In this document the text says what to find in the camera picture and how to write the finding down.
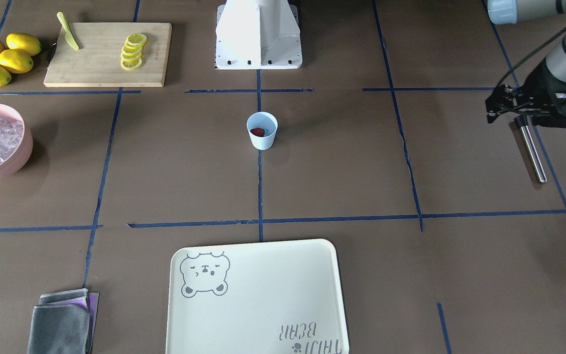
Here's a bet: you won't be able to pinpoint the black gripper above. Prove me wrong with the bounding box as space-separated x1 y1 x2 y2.
484 61 566 130

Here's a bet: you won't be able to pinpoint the metal muddler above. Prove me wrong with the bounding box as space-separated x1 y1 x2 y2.
514 115 548 184

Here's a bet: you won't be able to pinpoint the red strawberry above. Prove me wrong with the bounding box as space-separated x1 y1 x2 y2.
249 127 266 137

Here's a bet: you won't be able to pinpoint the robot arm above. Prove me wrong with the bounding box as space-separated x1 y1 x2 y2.
485 0 566 129

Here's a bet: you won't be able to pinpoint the blue plastic cup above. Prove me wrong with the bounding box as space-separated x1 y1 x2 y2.
246 111 279 150

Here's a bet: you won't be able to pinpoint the cream bear tray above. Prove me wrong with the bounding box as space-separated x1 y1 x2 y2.
165 239 350 354

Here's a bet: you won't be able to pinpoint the lemon slices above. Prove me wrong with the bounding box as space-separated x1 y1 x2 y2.
120 33 148 70

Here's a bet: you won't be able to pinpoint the wooden cutting board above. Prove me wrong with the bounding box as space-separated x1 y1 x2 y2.
43 22 171 88

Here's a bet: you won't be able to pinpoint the yellow plastic knife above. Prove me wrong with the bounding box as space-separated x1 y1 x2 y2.
57 11 80 50

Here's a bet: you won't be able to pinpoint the grey folded cloth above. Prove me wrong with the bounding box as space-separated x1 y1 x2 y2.
27 288 100 354

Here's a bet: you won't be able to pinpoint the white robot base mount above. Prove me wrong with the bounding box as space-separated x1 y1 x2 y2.
214 0 303 70

